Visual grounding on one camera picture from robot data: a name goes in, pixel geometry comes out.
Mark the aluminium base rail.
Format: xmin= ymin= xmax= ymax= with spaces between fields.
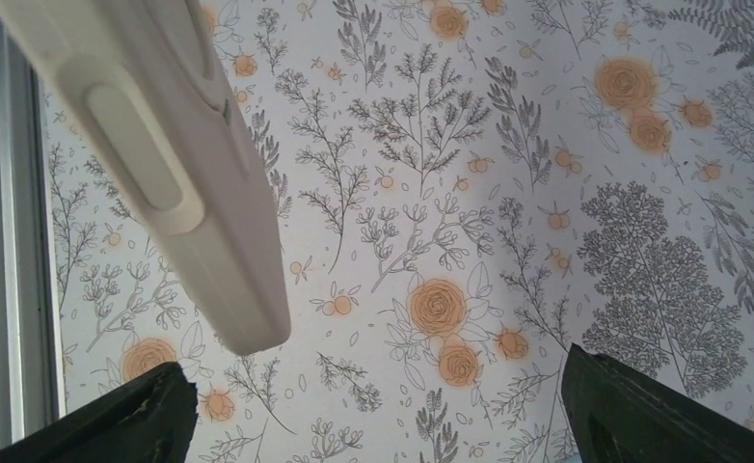
xmin=0 ymin=23 xmax=62 ymax=449

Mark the floral patterned table mat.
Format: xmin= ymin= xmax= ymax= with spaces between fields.
xmin=46 ymin=1 xmax=754 ymax=462

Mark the black smartphone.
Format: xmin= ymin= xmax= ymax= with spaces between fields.
xmin=0 ymin=0 xmax=291 ymax=355

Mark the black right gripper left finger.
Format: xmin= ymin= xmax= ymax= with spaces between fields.
xmin=0 ymin=362 xmax=198 ymax=462

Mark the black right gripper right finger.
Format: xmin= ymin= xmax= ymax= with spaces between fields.
xmin=561 ymin=344 xmax=754 ymax=462

